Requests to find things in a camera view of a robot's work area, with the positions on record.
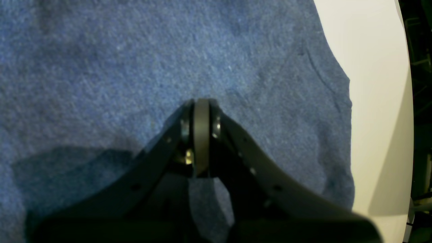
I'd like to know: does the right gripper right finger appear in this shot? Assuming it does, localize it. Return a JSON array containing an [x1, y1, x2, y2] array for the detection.
[[194, 99, 382, 243]]

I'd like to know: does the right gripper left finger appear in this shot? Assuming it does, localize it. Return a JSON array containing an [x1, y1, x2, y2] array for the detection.
[[31, 100, 194, 243]]

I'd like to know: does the dark blue t-shirt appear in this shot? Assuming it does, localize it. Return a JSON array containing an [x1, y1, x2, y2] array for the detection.
[[0, 0, 355, 243]]

